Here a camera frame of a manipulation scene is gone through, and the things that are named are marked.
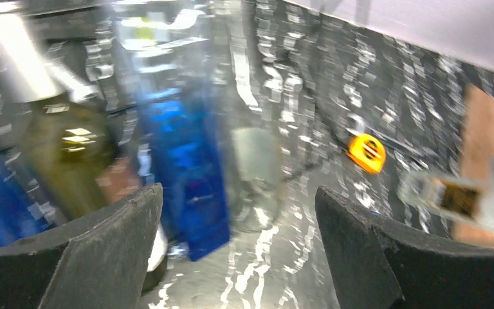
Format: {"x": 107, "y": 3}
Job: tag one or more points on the black wire wine rack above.
{"x": 61, "y": 13}

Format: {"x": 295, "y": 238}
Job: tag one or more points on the steel combination wrench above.
{"x": 357, "y": 126}

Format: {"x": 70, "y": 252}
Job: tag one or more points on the yellow tape measure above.
{"x": 367, "y": 152}

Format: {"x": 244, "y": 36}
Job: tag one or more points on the blue square glass bottle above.
{"x": 171, "y": 84}

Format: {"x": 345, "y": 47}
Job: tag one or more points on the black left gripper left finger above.
{"x": 96, "y": 261}

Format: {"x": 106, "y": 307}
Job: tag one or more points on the clear bottle with gold rim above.
{"x": 459, "y": 199}

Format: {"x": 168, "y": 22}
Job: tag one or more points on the dark green wine bottle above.
{"x": 69, "y": 145}

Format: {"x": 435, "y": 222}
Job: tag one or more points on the clear glass bottle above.
{"x": 250, "y": 146}

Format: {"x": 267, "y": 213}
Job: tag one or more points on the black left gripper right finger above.
{"x": 378, "y": 262}

